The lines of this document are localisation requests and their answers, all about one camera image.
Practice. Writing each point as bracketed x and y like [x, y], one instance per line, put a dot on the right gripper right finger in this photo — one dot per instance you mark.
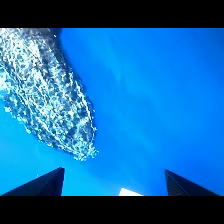
[180, 187]

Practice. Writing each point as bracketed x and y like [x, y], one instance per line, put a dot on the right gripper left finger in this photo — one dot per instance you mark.
[50, 185]

